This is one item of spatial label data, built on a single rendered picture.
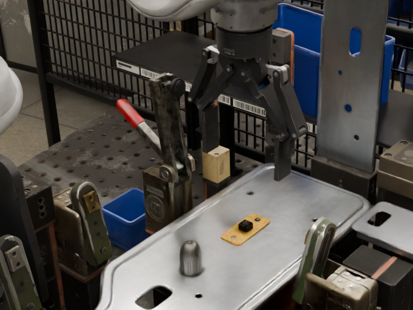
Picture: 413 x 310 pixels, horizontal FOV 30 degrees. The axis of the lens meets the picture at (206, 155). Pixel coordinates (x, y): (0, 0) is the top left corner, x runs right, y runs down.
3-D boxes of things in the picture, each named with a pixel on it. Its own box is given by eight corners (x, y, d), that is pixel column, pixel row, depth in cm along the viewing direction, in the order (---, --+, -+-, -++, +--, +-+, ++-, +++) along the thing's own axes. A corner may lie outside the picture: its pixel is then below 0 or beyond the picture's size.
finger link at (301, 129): (288, 121, 106) (306, 127, 104) (287, 153, 108) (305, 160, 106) (282, 125, 105) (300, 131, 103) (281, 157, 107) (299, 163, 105)
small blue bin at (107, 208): (133, 258, 164) (130, 223, 159) (102, 241, 169) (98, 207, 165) (168, 235, 171) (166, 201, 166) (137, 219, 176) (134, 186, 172)
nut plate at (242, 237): (238, 246, 115) (238, 240, 115) (219, 237, 118) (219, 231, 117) (271, 222, 121) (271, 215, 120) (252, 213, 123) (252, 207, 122)
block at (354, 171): (357, 315, 146) (369, 178, 131) (305, 290, 153) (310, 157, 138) (365, 307, 148) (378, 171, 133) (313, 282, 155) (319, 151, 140)
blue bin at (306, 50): (334, 127, 142) (338, 61, 136) (226, 79, 163) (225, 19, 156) (391, 101, 151) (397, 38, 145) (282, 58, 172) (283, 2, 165)
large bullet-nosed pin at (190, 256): (192, 288, 110) (190, 250, 107) (176, 279, 112) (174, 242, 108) (207, 277, 112) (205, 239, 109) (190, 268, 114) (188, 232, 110)
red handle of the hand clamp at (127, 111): (174, 172, 122) (111, 101, 125) (169, 179, 124) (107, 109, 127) (191, 162, 125) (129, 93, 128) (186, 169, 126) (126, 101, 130)
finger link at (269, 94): (254, 63, 107) (261, 59, 106) (296, 132, 107) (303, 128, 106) (236, 72, 105) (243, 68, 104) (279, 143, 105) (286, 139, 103)
